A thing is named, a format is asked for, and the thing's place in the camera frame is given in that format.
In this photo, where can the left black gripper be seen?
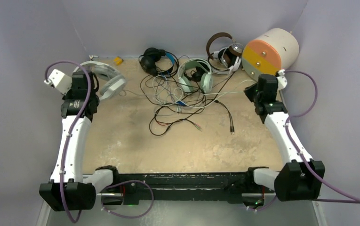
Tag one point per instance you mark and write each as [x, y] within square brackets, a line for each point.
[68, 96]

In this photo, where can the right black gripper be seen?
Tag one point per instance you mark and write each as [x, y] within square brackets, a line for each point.
[249, 91]

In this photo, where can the white grey headphones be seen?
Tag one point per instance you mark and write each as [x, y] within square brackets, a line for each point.
[115, 81]

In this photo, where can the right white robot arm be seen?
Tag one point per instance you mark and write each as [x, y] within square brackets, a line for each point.
[298, 178]

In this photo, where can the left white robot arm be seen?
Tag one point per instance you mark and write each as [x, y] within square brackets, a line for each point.
[67, 189]

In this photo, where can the white black headphones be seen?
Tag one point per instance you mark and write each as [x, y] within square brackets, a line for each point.
[227, 59]

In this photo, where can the brown headphones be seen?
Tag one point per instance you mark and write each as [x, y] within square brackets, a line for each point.
[221, 40]

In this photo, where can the small black on-ear headphones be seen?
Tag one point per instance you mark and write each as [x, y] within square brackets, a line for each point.
[196, 75]

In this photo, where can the mint green headphones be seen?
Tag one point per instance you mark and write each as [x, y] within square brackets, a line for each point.
[184, 76]

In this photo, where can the black blue headphones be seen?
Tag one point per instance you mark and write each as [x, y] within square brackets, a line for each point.
[151, 56]

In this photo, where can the round pastel drawer cabinet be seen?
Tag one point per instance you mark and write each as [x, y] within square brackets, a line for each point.
[273, 50]

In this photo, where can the small yellow block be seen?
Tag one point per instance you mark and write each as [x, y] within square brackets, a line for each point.
[118, 60]

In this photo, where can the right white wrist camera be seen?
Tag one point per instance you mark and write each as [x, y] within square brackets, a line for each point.
[281, 79]

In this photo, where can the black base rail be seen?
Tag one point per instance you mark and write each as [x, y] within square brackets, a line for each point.
[230, 187]

